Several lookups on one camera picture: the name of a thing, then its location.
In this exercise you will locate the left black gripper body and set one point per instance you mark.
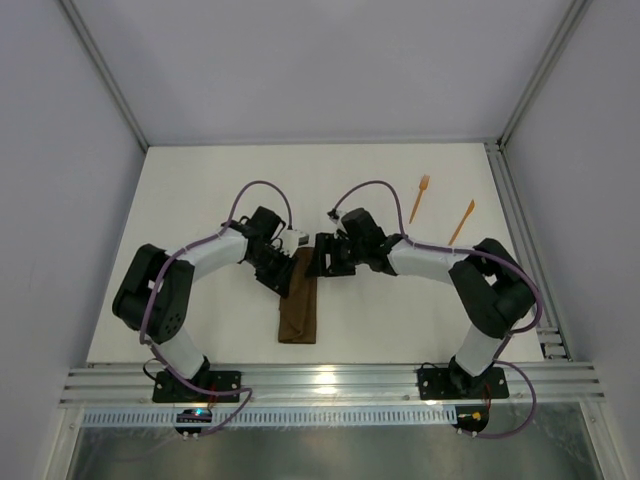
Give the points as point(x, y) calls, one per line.
point(275, 275)

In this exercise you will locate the aluminium frame post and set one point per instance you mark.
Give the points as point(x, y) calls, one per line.
point(81, 31)
point(563, 33)

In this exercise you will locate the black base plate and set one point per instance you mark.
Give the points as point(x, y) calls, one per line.
point(450, 382)
point(168, 389)

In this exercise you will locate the aluminium rail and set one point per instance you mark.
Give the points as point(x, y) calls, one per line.
point(555, 346)
point(338, 384)

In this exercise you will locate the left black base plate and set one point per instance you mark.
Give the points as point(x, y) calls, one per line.
point(168, 389)

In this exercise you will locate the controller board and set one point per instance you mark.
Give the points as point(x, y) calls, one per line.
point(471, 423)
point(192, 422)

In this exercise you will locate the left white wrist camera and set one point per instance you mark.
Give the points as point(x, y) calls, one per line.
point(292, 239)

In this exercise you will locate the right aluminium frame post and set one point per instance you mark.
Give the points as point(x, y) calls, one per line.
point(563, 33)

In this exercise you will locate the slotted cable duct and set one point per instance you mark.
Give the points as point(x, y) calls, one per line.
point(289, 416)

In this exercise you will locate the orange plastic knife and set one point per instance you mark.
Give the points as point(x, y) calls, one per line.
point(469, 211)

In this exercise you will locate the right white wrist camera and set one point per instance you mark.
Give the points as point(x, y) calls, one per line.
point(336, 217)

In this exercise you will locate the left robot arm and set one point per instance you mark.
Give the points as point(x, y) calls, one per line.
point(154, 296)

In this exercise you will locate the brown cloth napkin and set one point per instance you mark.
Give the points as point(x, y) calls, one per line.
point(298, 312)

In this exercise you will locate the left controller board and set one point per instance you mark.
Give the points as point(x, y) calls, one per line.
point(192, 422)

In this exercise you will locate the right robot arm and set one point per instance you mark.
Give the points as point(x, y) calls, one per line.
point(491, 286)

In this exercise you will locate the orange plastic fork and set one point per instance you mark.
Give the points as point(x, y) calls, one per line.
point(422, 188)

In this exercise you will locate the right side aluminium rail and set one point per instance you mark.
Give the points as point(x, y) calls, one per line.
point(555, 346)

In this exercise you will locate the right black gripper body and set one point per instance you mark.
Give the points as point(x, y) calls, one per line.
point(326, 255)

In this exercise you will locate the front aluminium rail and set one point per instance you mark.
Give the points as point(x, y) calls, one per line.
point(338, 384)

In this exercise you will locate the left aluminium frame post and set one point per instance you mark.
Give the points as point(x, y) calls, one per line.
point(81, 31)

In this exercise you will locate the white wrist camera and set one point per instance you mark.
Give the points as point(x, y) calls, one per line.
point(292, 239)
point(336, 217)

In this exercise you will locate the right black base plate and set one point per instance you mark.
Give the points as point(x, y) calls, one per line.
point(450, 382)

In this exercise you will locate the right controller board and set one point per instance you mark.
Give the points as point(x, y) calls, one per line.
point(471, 423)

